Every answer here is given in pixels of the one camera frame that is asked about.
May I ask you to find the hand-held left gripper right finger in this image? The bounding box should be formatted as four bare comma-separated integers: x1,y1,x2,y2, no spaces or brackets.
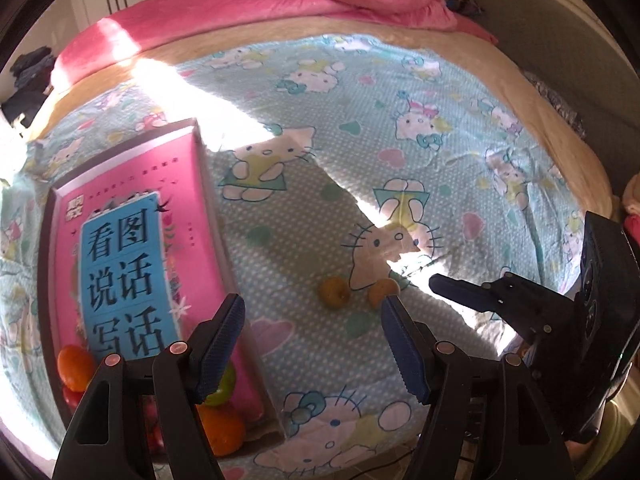
380,295,573,480

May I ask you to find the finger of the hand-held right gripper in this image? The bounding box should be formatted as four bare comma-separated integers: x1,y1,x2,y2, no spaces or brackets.
429,274,573,346

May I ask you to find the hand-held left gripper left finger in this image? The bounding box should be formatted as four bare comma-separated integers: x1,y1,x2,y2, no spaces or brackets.
54,293,247,480

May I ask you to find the green apple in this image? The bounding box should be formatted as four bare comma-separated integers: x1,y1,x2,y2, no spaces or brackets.
204,364,237,407

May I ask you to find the brown kiwi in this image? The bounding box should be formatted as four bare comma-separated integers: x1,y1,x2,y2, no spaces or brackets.
367,280,401,309
320,277,350,308

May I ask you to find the orange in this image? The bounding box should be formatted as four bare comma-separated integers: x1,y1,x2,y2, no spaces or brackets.
197,402,246,457
57,345,97,392

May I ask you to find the person's right forearm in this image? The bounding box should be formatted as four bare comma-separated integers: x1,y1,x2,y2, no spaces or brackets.
565,402,637,480

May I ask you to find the pink book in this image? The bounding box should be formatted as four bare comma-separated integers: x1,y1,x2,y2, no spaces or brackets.
50,127,266,418

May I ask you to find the dark floral cloth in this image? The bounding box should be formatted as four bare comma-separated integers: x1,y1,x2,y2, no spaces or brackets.
522,70,588,138

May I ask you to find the light blue cartoon cat sheet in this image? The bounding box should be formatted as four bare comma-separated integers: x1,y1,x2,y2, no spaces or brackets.
0,34,596,468

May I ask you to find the grey upholstered headboard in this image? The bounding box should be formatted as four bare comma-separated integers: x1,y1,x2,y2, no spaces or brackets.
415,0,640,176

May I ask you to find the pile of folded dark clothes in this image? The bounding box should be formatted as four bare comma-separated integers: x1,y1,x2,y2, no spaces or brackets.
10,47,53,91

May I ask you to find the pink fleece blanket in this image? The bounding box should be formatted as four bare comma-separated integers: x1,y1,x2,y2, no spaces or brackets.
50,0,501,93

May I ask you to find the black cable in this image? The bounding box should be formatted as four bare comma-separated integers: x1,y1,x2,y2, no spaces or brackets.
345,452,481,480

